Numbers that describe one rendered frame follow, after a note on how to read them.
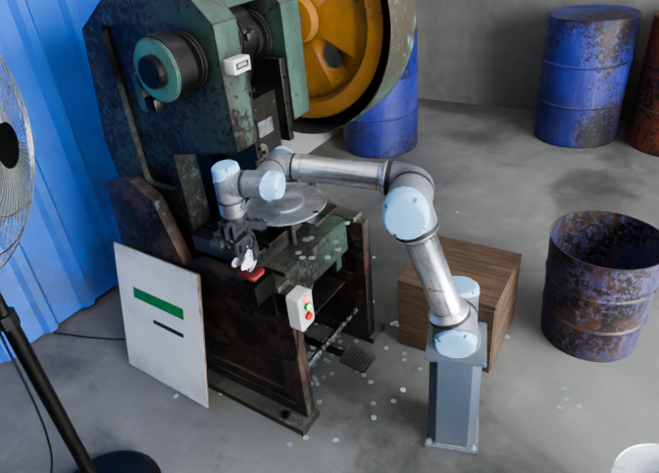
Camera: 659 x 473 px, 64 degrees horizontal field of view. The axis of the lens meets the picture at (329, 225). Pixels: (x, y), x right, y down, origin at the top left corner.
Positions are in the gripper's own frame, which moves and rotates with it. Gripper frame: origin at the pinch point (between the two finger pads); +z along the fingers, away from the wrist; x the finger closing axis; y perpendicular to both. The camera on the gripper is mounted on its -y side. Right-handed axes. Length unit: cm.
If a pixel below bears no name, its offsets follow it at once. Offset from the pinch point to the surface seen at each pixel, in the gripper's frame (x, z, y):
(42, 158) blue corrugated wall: -135, -5, -17
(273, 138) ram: -14.5, -25.5, -35.7
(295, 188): -13.4, -3.1, -42.7
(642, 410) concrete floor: 113, 75, -70
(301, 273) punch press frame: 1.1, 17.1, -22.1
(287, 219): -3.6, -2.4, -24.6
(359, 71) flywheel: 3, -41, -66
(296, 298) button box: 11.1, 13.0, -6.2
